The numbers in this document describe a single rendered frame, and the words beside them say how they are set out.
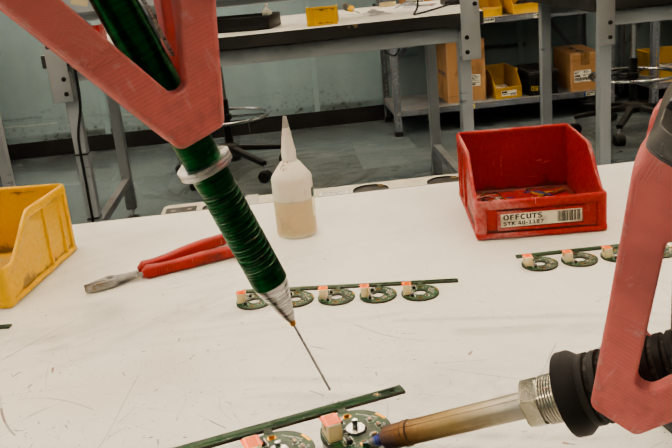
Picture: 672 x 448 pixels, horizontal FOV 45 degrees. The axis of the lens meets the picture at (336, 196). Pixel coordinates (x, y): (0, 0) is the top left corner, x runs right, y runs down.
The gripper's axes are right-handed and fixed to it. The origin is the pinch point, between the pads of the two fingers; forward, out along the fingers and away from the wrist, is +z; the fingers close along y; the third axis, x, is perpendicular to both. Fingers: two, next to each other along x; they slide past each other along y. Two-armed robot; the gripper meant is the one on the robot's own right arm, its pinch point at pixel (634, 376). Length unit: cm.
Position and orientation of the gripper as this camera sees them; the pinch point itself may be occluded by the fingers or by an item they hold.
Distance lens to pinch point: 24.5
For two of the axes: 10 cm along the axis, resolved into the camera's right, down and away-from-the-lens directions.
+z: -3.8, 8.0, 4.6
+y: -4.2, 3.0, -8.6
